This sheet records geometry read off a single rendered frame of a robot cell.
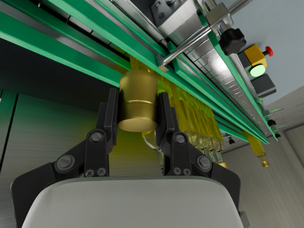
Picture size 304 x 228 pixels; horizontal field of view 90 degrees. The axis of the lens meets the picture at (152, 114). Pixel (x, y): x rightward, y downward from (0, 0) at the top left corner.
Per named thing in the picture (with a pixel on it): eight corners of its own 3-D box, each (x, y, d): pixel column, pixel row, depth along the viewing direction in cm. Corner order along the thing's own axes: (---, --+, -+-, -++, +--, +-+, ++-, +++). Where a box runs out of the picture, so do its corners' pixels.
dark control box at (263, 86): (249, 81, 78) (256, 94, 75) (266, 72, 74) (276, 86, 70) (251, 86, 84) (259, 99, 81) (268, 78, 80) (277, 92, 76)
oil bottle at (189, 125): (147, 68, 38) (166, 154, 29) (165, 54, 35) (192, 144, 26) (161, 77, 42) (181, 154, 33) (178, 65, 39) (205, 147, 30)
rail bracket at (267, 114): (253, 98, 67) (268, 125, 62) (272, 90, 63) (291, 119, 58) (254, 101, 70) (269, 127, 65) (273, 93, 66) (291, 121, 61)
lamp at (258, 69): (248, 68, 55) (251, 75, 54) (262, 61, 53) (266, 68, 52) (250, 73, 59) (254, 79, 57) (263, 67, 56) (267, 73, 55)
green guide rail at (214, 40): (197, 16, 28) (213, 47, 24) (202, 12, 27) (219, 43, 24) (273, 134, 154) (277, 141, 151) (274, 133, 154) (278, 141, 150)
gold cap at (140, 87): (119, 67, 12) (114, 117, 11) (161, 71, 13) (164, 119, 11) (120, 91, 16) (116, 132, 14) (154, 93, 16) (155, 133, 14)
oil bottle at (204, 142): (160, 78, 42) (181, 154, 33) (178, 66, 39) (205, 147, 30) (172, 85, 46) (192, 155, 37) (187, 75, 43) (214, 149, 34)
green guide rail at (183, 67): (166, 43, 32) (175, 73, 28) (169, 40, 31) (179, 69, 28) (264, 136, 158) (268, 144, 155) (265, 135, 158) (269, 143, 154)
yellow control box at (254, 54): (235, 54, 58) (243, 68, 55) (256, 41, 54) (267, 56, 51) (239, 63, 63) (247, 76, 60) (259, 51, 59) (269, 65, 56)
